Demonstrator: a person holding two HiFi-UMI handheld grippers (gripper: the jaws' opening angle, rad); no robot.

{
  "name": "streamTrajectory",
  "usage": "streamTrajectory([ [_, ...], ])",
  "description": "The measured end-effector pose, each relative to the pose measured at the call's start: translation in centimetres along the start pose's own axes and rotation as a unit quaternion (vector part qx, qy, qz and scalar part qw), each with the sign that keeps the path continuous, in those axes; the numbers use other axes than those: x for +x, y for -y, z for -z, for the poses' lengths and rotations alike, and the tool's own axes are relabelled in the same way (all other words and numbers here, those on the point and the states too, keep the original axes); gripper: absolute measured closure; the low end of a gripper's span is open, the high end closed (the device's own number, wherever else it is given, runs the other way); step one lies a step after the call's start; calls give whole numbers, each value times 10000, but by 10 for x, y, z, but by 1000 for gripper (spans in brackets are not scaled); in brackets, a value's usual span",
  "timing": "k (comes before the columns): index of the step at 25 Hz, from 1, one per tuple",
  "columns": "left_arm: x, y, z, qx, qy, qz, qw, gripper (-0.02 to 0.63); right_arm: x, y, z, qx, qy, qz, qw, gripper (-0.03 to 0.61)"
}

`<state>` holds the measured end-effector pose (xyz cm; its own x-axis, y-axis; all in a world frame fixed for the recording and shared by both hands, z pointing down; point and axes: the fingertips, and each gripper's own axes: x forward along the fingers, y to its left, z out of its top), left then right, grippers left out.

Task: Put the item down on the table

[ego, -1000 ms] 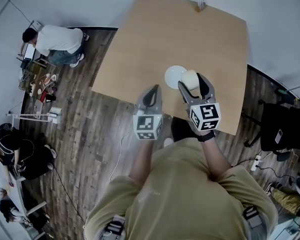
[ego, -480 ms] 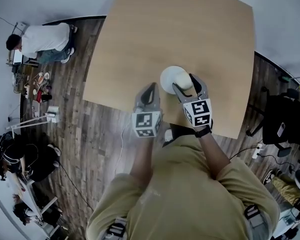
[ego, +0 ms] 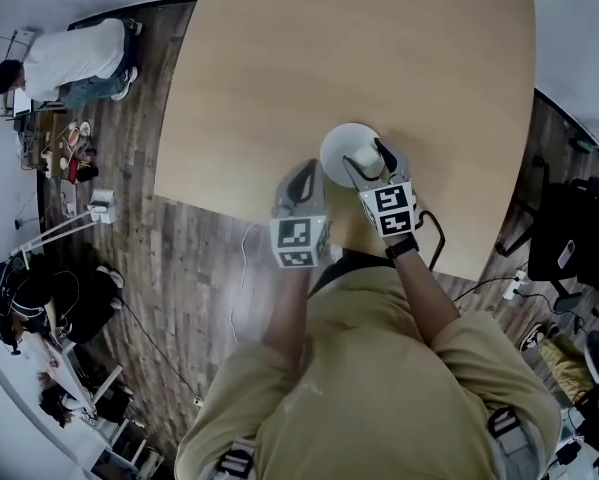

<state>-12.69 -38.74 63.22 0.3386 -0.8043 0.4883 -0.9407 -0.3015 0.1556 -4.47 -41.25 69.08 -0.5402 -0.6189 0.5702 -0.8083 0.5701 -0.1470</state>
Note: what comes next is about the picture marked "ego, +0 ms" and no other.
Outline person's tan shirt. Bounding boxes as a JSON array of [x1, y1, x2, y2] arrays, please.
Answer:
[[173, 262, 564, 480]]

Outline grey harness buckle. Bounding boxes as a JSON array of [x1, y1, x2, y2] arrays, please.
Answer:
[[485, 404, 524, 440], [212, 437, 258, 480]]

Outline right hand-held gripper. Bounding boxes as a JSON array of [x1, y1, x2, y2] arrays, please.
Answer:
[[341, 137, 423, 240]]

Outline black looped cable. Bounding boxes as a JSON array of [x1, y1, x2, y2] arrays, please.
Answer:
[[417, 209, 447, 273]]

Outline thin white cable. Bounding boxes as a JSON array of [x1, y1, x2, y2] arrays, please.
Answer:
[[229, 221, 256, 343]]

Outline white cylindrical item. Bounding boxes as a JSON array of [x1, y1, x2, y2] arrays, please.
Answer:
[[353, 145, 384, 180]]

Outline wooden table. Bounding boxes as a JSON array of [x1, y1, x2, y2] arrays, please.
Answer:
[[153, 0, 538, 283]]

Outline black office chair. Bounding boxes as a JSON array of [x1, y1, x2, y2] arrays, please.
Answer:
[[495, 154, 599, 319]]

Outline black wristwatch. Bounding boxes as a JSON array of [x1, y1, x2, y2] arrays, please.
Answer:
[[384, 237, 421, 261]]

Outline white round plate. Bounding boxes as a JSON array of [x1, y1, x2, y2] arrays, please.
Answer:
[[319, 122, 383, 189]]

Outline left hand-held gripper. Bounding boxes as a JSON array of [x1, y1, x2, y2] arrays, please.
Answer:
[[268, 159, 332, 270]]

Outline person's left forearm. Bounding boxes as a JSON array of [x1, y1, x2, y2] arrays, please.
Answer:
[[260, 262, 316, 372]]

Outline white desk lamp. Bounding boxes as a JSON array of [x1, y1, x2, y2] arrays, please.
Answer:
[[10, 189, 116, 270]]

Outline person's right forearm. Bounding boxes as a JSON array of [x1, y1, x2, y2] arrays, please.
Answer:
[[386, 235, 463, 345]]

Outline smartphone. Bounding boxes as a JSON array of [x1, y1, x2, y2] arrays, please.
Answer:
[[557, 239, 578, 270]]

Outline cluttered low wooden board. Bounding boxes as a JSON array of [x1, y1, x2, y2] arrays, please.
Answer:
[[42, 111, 101, 182]]

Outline white power strip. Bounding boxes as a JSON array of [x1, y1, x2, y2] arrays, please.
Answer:
[[502, 268, 530, 301]]

